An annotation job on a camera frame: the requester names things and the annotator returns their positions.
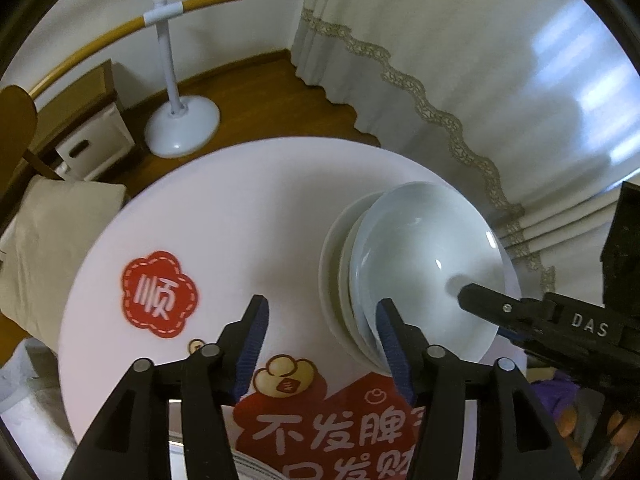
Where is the white bowl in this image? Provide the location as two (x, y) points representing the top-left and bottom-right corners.
(337, 193), (390, 375)
(358, 182), (506, 362)
(318, 192), (390, 376)

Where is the white plate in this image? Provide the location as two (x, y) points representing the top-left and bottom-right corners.
(169, 441), (286, 480)

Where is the person's right hand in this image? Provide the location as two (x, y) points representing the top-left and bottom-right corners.
(555, 404), (639, 479)

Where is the purple cloth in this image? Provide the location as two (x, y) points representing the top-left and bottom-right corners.
(530, 373), (579, 420)

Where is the white bed cover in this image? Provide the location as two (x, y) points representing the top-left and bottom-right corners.
(1, 338), (77, 479)

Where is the round white table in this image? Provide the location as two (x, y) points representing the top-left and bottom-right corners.
(58, 138), (526, 479)

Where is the beige cushion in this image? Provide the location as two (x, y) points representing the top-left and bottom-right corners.
(1, 177), (127, 350)

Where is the left beige curtain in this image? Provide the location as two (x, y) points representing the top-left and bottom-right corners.
(292, 0), (639, 304)

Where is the low wooden white cabinet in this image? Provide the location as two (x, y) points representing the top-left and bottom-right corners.
(29, 60), (137, 181)

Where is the white bar stand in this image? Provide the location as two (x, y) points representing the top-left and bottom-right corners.
(143, 0), (220, 158)

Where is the brown wooden chair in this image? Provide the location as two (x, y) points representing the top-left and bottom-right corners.
(1, 86), (61, 195)

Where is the lower wooden ballet bar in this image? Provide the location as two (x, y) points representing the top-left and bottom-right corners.
(28, 0), (241, 100)

